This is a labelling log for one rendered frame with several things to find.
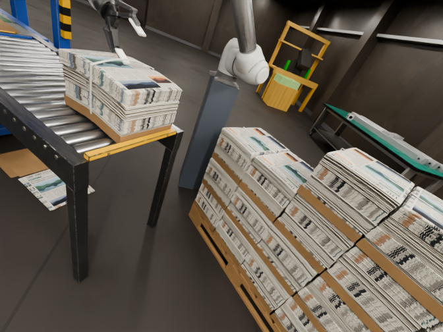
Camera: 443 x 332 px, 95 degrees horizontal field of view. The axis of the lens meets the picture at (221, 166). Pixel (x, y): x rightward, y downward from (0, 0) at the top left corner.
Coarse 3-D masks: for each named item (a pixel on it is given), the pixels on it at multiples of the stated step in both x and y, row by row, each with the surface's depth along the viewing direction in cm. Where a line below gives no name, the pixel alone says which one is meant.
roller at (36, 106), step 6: (36, 102) 83; (42, 102) 85; (48, 102) 86; (54, 102) 88; (60, 102) 89; (30, 108) 81; (36, 108) 82; (42, 108) 84; (48, 108) 86; (54, 108) 87
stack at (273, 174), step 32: (224, 128) 124; (256, 128) 143; (224, 160) 127; (256, 160) 108; (288, 160) 119; (224, 192) 131; (256, 192) 111; (288, 192) 96; (224, 224) 135; (256, 224) 113; (288, 224) 98; (320, 224) 87; (224, 256) 138; (256, 256) 117; (288, 256) 99; (320, 256) 88; (352, 256) 79; (256, 288) 120; (320, 288) 90; (352, 288) 80; (384, 288) 72; (256, 320) 122; (288, 320) 105; (320, 320) 91; (352, 320) 81; (384, 320) 73; (416, 320) 67
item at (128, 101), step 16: (112, 80) 69; (128, 80) 74; (144, 80) 80; (160, 80) 86; (96, 96) 77; (112, 96) 72; (128, 96) 69; (144, 96) 74; (160, 96) 82; (176, 96) 90; (96, 112) 81; (112, 112) 76; (128, 112) 72; (144, 112) 79; (160, 112) 87; (176, 112) 96; (112, 128) 79; (128, 128) 78; (144, 128) 85
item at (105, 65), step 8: (88, 64) 73; (96, 64) 74; (104, 64) 77; (112, 64) 80; (120, 64) 83; (88, 72) 74; (96, 72) 72; (88, 80) 76; (96, 80) 74; (88, 88) 78; (96, 88) 75; (88, 96) 80; (88, 104) 82; (96, 104) 79
